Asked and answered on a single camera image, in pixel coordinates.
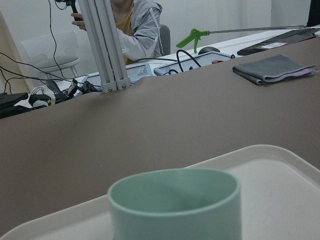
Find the green cup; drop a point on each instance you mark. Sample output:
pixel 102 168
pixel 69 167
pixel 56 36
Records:
pixel 177 204

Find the cream rabbit print tray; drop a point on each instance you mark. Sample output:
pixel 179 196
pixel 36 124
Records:
pixel 280 200

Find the person in dark clothes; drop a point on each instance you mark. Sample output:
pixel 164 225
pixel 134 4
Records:
pixel 138 27

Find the white chair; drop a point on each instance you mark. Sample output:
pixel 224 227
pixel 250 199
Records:
pixel 54 47

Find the folded grey cloth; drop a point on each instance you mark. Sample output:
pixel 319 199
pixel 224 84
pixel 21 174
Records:
pixel 273 69

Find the black keyboard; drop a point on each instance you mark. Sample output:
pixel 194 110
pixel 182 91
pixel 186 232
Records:
pixel 290 37

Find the aluminium frame post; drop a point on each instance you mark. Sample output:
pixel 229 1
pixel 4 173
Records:
pixel 104 40

